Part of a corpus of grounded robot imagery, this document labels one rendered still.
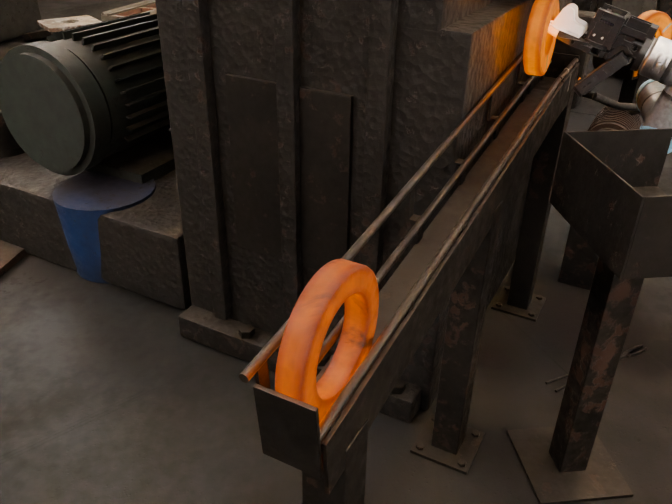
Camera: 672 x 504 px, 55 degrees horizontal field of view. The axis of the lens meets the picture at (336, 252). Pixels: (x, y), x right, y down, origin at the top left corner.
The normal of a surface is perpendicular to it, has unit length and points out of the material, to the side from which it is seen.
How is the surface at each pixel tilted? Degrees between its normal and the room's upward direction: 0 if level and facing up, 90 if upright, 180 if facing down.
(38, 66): 90
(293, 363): 68
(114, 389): 0
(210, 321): 0
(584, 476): 0
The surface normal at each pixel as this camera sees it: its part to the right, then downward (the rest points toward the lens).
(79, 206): 0.01, -0.86
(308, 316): -0.27, -0.43
